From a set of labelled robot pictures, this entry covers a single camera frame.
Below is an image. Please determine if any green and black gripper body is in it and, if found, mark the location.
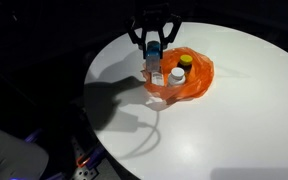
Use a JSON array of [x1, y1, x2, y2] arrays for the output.
[[130, 2, 181, 38]]

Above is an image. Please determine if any small blue box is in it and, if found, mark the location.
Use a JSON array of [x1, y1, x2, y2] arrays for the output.
[[146, 41, 160, 72]]

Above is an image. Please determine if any grey robot base cover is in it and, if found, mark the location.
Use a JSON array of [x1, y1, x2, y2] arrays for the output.
[[0, 130, 49, 180]]

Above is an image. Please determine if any brown bottle yellow cap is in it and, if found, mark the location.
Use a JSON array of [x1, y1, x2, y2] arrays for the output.
[[177, 54, 193, 73]]

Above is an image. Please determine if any white bottle white cap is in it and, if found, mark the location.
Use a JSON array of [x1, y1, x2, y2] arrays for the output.
[[168, 67, 186, 86]]

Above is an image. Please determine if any orange plastic bag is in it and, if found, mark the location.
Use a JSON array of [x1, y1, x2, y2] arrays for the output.
[[142, 47, 214, 104]]

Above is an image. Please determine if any orange purple cable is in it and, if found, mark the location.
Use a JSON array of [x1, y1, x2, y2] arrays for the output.
[[76, 143, 106, 169]]

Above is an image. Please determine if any perforated metal bracket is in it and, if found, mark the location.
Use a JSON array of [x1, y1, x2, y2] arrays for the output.
[[71, 137, 99, 180]]

